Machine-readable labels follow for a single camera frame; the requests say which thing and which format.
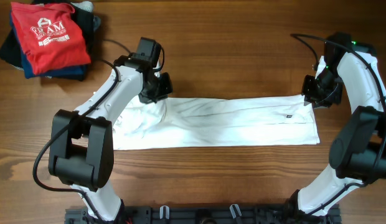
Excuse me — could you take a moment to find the white t-shirt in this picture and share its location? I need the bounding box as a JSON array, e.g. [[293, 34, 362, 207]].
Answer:
[[113, 95, 320, 150]]

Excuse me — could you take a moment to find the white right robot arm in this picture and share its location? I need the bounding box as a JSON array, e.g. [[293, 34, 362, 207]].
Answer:
[[286, 52, 386, 219]]

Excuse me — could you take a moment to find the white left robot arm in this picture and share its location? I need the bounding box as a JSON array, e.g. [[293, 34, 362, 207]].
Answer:
[[48, 55, 172, 223]]

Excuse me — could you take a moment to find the navy blue folded garment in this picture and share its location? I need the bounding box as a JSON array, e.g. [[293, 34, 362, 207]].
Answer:
[[9, 16, 88, 81]]

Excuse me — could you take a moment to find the grey folded garment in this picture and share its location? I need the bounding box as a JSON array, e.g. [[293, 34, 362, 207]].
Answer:
[[72, 1, 101, 31]]

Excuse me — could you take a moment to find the red folded t-shirt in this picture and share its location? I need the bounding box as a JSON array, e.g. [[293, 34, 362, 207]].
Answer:
[[11, 2, 91, 75]]

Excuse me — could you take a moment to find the black folded garment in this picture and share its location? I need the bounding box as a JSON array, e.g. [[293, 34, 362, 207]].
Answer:
[[0, 30, 22, 68]]

